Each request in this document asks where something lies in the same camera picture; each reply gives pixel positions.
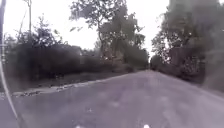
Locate tall leafy tree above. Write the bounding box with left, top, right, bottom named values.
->
left=69, top=0, right=150, bottom=73

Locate grey asphalt road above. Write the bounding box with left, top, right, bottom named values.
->
left=0, top=69, right=224, bottom=128

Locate grass verge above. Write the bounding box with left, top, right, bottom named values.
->
left=0, top=70, right=134, bottom=95

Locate dark hedge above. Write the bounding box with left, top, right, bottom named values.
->
left=2, top=43, right=114, bottom=82

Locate small tree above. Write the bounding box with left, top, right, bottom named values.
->
left=19, top=14, right=64, bottom=48

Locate row of trees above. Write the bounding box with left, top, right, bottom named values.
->
left=149, top=0, right=224, bottom=92

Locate thin pole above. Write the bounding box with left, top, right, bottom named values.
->
left=27, top=0, right=34, bottom=46

